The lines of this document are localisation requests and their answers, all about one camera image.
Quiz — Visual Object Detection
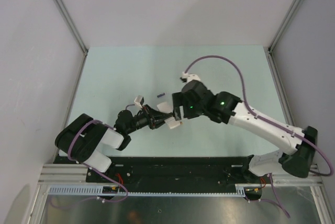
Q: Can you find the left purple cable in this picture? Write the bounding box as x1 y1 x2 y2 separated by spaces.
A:
49 103 129 209

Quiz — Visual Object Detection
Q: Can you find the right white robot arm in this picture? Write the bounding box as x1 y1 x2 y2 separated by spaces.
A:
172 80 317 183

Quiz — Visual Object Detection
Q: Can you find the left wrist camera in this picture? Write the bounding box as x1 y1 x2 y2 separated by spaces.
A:
134 95 144 109

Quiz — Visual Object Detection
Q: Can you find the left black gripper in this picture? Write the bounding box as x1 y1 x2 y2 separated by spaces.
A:
126 104 172 134

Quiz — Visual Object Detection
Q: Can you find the aluminium frame post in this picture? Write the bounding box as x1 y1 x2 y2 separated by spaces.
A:
267 0 304 54
53 0 88 56

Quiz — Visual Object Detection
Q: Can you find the left aluminium frame post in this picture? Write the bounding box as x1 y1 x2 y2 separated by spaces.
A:
53 0 88 56

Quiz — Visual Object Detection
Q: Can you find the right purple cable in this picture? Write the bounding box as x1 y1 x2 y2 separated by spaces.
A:
184 55 335 218

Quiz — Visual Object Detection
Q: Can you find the red white remote control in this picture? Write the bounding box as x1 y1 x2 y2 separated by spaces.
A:
156 101 183 130

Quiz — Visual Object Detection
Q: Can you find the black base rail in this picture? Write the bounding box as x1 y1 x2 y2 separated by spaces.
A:
85 156 270 193

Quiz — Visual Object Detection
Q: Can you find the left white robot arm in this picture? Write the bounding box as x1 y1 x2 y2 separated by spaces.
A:
55 102 181 182

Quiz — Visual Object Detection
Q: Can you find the purple cable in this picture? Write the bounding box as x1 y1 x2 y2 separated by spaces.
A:
49 103 129 209
184 55 335 218

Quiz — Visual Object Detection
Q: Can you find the right aluminium frame post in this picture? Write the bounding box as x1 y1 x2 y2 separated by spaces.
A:
267 0 304 54

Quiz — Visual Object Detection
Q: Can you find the slotted cable duct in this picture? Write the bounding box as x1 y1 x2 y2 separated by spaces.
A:
48 185 261 197

